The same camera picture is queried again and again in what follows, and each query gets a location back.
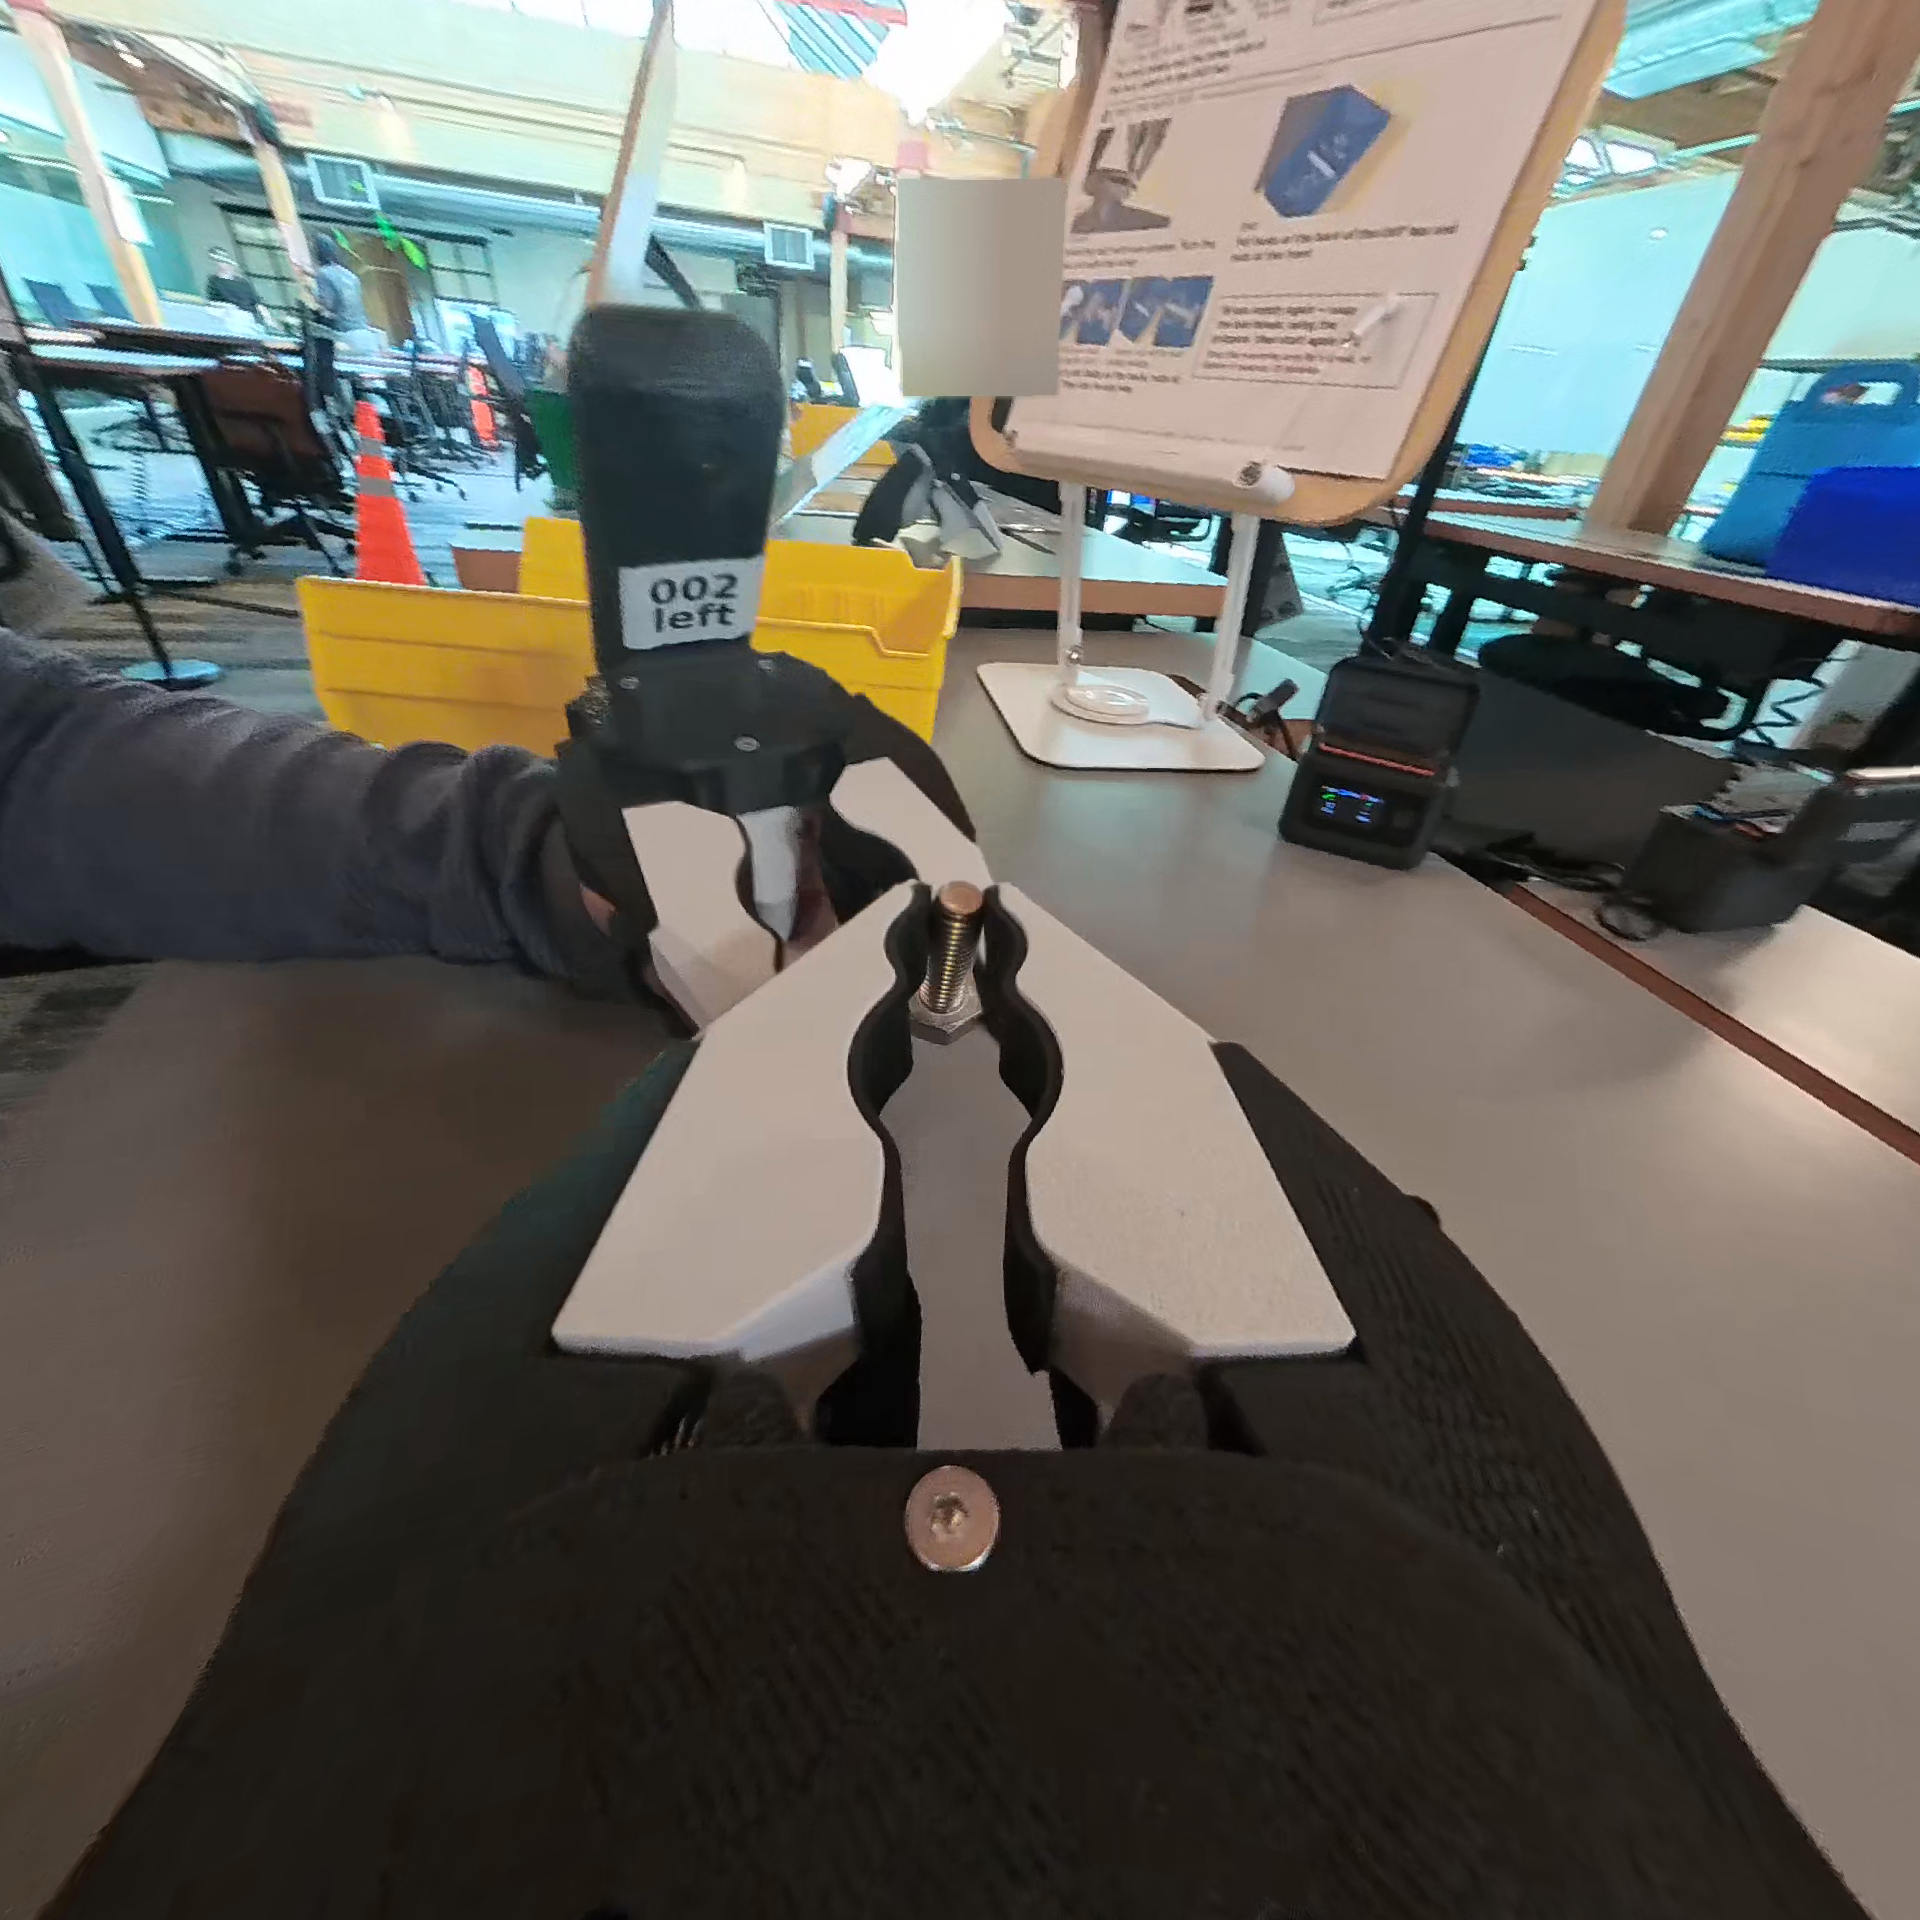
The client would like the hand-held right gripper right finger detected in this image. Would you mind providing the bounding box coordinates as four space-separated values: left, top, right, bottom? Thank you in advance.
982 880 1364 1377

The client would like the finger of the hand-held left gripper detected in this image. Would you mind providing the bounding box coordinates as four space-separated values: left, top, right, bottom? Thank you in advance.
821 755 996 939
619 798 793 1037

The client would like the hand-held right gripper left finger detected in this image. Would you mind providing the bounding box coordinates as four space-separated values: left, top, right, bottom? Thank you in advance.
549 880 925 1374

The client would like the silver steel bolt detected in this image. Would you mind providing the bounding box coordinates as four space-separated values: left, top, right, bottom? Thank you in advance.
934 880 987 1027

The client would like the person's left forearm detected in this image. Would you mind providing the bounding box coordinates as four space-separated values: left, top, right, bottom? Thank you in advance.
0 629 583 980

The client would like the green plastic bin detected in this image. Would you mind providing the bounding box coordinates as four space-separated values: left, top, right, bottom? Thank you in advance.
526 382 589 514

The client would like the instruction board on white stand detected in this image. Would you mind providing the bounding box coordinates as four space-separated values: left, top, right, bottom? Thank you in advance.
966 0 1630 776

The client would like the black grey tabletop device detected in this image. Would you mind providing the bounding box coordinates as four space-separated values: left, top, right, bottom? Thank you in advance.
856 444 1004 572

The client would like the wooden board stand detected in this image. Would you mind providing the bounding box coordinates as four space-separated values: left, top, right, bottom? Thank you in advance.
583 0 680 310

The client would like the row of office chairs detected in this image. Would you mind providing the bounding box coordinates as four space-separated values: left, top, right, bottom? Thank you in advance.
193 316 561 582

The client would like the black charging case with display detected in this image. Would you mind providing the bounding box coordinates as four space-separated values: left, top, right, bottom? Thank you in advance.
1277 655 1482 874

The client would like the dark grey charger case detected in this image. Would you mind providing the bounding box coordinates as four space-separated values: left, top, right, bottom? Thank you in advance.
1627 770 1920 936

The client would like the black office chair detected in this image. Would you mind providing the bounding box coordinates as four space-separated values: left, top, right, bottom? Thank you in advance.
1477 628 1766 743

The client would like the wooden-top desk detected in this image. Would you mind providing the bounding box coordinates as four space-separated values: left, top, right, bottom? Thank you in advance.
1395 502 1920 724

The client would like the paper instruction sheet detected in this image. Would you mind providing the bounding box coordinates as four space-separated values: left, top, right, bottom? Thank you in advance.
1064 0 1601 456

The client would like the blue plastic tote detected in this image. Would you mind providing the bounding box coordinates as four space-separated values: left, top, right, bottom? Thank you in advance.
1704 362 1920 567

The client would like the blue plastic bin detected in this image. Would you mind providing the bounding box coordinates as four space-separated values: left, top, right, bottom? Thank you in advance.
1807 463 1920 592

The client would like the wooden post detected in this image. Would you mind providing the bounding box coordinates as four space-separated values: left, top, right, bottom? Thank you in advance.
1584 0 1920 536

